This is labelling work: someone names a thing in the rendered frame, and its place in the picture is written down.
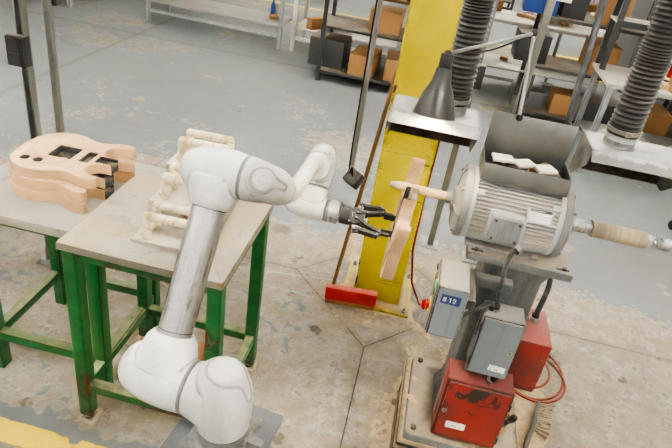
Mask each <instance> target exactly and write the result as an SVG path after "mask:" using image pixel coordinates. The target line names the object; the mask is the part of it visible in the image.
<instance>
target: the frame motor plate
mask: <svg viewBox="0 0 672 448"><path fill-rule="evenodd" d="M507 255H508V254H503V253H499V252H495V251H490V250H486V249H482V248H478V247H473V246H469V245H466V258H467V259H471V260H475V261H479V262H484V263H488V264H492V265H496V266H501V267H504V263H505V260H506V258H507ZM537 258H538V260H537V261H534V260H529V259H525V258H521V257H516V256H513V257H512V259H511V261H510V263H509V267H508V268H509V269H514V270H518V271H522V272H526V273H531V274H535V275H539V276H544V277H548V278H552V279H556V280H561V281H565V282H569V283H570V282H571V281H572V278H573V274H572V270H571V266H570V262H569V259H568V255H567V251H566V247H565V246H564V248H563V249H562V251H561V255H560V256H559V255H558V256H556V257H548V256H545V255H542V254H539V253H538V255H537Z"/></svg>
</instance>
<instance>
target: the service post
mask: <svg viewBox="0 0 672 448"><path fill-rule="evenodd" d="M12 4H13V11H14V18H15V26H16V33H17V34H16V33H9V34H6V35H4V38H5V45H6V52H7V59H8V64H9V65H14V66H18V67H21V70H22V78H23V85H24V92H25V100H26V107H27V115H28V122H29V129H30V137H31V140H32V139H34V138H36V137H38V136H41V135H42V129H41V121H40V113H39V105H38V97H37V89H36V80H35V72H34V64H33V56H32V48H31V40H30V32H29V24H28V16H27V8H26V0H12ZM44 241H45V247H44V248H45V255H44V256H43V257H42V258H39V260H38V261H37V262H36V263H37V264H41V265H44V266H48V267H51V264H50V256H49V249H48V241H47V236H45V235H44Z"/></svg>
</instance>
